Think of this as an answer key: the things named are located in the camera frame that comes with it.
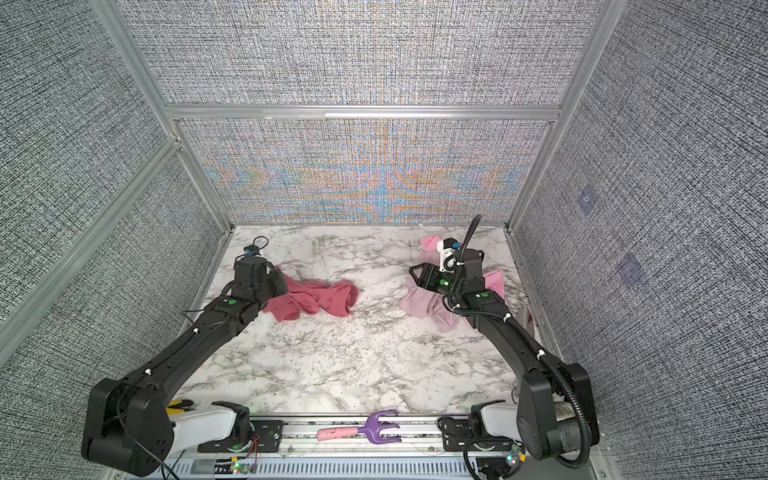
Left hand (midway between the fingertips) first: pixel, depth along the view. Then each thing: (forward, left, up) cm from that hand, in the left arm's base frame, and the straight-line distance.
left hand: (282, 274), depth 86 cm
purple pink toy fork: (-38, -24, -14) cm, 47 cm away
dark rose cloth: (-4, -15, -8) cm, 18 cm away
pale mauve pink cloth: (-7, -43, -9) cm, 44 cm away
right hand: (-2, -38, +3) cm, 39 cm away
